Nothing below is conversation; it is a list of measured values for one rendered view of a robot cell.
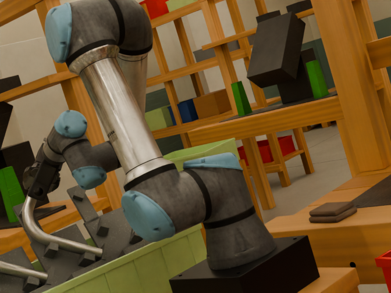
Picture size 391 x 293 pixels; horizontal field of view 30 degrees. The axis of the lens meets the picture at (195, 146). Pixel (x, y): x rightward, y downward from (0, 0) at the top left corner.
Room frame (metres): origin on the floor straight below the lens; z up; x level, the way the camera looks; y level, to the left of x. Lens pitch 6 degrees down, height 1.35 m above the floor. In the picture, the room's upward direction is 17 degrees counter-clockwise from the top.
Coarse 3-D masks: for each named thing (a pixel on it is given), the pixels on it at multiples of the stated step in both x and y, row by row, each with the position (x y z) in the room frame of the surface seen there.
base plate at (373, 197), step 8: (376, 184) 1.99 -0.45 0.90; (384, 184) 1.96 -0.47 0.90; (368, 192) 1.92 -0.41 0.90; (376, 192) 1.89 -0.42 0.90; (384, 192) 1.87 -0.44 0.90; (352, 200) 1.89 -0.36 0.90; (360, 200) 1.87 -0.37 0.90; (368, 200) 1.84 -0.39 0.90; (376, 200) 1.81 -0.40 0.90; (384, 200) 1.79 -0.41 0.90
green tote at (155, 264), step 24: (168, 240) 1.86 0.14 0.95; (192, 240) 1.90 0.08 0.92; (120, 264) 1.78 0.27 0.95; (144, 264) 1.82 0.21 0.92; (168, 264) 1.86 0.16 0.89; (192, 264) 1.89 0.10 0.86; (72, 288) 1.71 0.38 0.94; (96, 288) 1.74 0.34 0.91; (120, 288) 1.77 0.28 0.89; (144, 288) 1.81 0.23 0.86; (168, 288) 1.84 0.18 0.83
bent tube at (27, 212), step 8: (32, 200) 2.00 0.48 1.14; (24, 208) 1.98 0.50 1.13; (32, 208) 1.99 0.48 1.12; (24, 216) 1.96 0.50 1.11; (32, 216) 1.97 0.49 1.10; (24, 224) 1.96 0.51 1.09; (32, 224) 1.95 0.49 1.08; (32, 232) 1.95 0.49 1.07; (40, 232) 1.95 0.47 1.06; (40, 240) 1.95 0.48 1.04; (48, 240) 1.95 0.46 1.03; (56, 240) 1.96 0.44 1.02; (64, 240) 1.97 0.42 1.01; (64, 248) 1.96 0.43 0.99; (72, 248) 1.97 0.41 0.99; (80, 248) 1.97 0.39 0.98; (88, 248) 1.98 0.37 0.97; (96, 248) 1.99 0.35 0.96; (96, 256) 1.99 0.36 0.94
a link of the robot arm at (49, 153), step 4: (44, 140) 1.87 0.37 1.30; (44, 144) 1.87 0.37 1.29; (44, 148) 1.87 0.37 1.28; (48, 148) 1.85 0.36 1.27; (44, 152) 1.87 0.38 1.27; (48, 152) 1.86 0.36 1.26; (52, 152) 1.85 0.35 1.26; (48, 156) 1.87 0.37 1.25; (52, 156) 1.86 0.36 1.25; (56, 156) 1.85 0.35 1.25; (60, 156) 1.85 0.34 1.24; (52, 160) 1.87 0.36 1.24; (56, 160) 1.87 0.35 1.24; (60, 160) 1.87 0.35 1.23; (64, 160) 1.88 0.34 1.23
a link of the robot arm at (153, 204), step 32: (96, 0) 1.56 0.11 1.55; (64, 32) 1.49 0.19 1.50; (96, 32) 1.51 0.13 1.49; (96, 64) 1.50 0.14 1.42; (96, 96) 1.50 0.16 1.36; (128, 96) 1.50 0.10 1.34; (128, 128) 1.47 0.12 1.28; (128, 160) 1.46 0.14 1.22; (160, 160) 1.45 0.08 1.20; (128, 192) 1.43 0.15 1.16; (160, 192) 1.41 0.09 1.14; (192, 192) 1.43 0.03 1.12; (160, 224) 1.39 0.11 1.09; (192, 224) 1.45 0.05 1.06
